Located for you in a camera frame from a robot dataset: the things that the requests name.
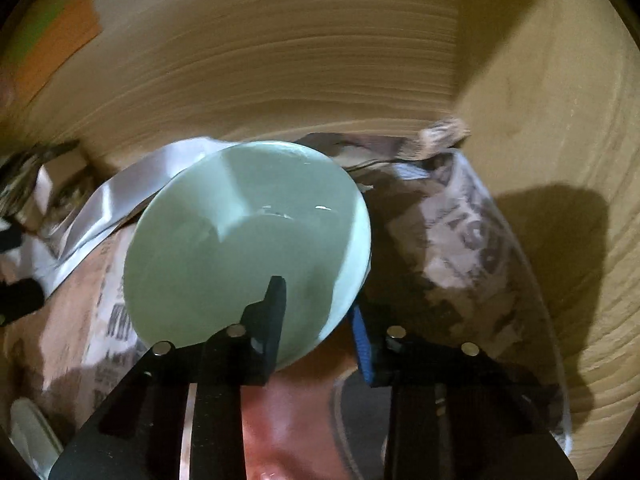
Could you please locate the white paper strip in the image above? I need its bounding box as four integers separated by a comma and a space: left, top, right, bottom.
30, 135, 236, 291

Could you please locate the mint green bowl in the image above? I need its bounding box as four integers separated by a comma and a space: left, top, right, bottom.
122, 140, 373, 368

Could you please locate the green paper note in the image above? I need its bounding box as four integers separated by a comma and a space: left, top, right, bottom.
7, 2, 68, 61

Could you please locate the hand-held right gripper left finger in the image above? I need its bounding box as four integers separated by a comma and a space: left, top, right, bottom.
47, 276, 287, 480

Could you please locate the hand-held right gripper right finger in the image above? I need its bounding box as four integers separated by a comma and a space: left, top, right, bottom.
350, 305, 578, 480

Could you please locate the orange paper note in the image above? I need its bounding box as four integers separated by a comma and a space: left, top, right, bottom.
15, 0, 103, 101

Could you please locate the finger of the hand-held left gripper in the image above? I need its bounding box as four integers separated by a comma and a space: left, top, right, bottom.
0, 279, 45, 328
0, 222, 23, 254

